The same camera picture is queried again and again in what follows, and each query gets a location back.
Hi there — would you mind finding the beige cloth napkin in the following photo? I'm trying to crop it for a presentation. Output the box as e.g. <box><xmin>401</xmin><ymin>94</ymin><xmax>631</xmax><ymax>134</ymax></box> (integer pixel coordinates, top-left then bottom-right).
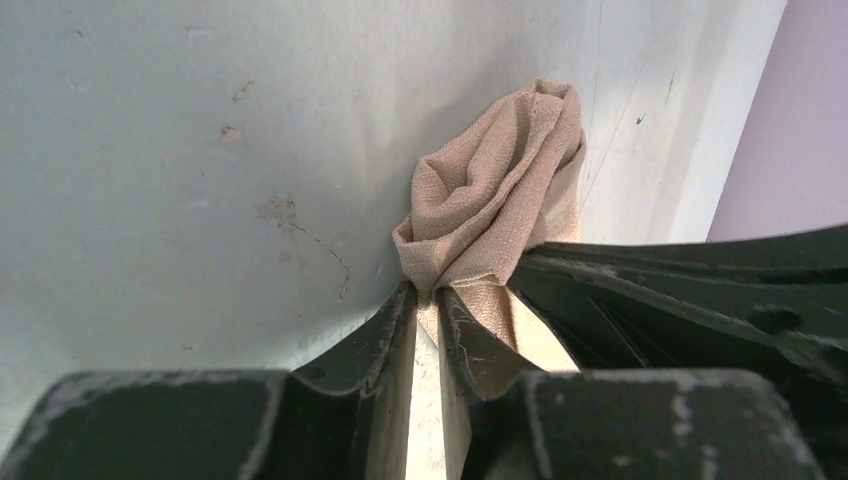
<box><xmin>392</xmin><ymin>78</ymin><xmax>587</xmax><ymax>370</ymax></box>

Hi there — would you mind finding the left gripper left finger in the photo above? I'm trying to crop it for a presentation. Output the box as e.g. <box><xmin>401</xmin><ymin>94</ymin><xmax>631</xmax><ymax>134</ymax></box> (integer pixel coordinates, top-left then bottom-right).
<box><xmin>1</xmin><ymin>282</ymin><xmax>417</xmax><ymax>479</ymax></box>

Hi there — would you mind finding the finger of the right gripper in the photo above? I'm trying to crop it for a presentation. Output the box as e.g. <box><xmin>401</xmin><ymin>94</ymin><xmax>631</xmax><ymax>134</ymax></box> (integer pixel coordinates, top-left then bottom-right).
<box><xmin>509</xmin><ymin>255</ymin><xmax>847</xmax><ymax>479</ymax></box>
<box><xmin>523</xmin><ymin>225</ymin><xmax>847</xmax><ymax>290</ymax></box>

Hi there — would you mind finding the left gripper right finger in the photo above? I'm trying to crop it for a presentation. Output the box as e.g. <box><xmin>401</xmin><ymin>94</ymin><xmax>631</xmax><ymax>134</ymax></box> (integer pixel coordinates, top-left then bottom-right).
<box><xmin>436</xmin><ymin>289</ymin><xmax>825</xmax><ymax>479</ymax></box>

